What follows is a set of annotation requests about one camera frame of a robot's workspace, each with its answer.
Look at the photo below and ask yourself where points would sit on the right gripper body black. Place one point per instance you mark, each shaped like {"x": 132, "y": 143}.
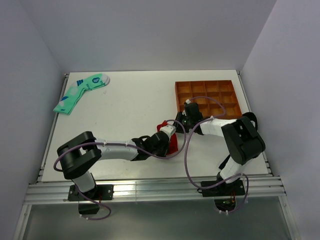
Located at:
{"x": 182, "y": 116}

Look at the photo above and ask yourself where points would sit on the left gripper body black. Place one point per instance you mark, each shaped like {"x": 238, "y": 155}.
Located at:
{"x": 161, "y": 152}

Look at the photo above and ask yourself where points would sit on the red santa sock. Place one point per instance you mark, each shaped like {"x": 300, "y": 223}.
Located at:
{"x": 173, "y": 145}

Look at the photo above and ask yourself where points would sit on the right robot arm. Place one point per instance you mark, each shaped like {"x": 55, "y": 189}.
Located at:
{"x": 241, "y": 136}

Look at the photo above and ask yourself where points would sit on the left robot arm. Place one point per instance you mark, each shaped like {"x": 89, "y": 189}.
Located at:
{"x": 78, "y": 155}

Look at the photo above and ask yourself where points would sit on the orange compartment tray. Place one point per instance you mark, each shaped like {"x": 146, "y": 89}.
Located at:
{"x": 208, "y": 94}

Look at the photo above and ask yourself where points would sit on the black blue sock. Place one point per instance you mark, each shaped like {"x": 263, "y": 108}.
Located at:
{"x": 252, "y": 117}

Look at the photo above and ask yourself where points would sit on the mint green patterned sock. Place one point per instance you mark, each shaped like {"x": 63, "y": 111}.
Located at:
{"x": 77, "y": 89}

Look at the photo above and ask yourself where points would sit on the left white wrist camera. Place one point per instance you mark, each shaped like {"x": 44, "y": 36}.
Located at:
{"x": 168, "y": 129}

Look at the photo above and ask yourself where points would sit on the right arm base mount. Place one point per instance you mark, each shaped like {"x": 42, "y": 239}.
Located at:
{"x": 228, "y": 190}

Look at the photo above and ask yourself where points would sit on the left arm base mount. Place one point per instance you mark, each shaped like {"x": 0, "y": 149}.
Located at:
{"x": 89, "y": 203}

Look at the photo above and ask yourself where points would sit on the aluminium frame rail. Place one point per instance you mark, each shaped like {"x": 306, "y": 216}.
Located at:
{"x": 169, "y": 189}

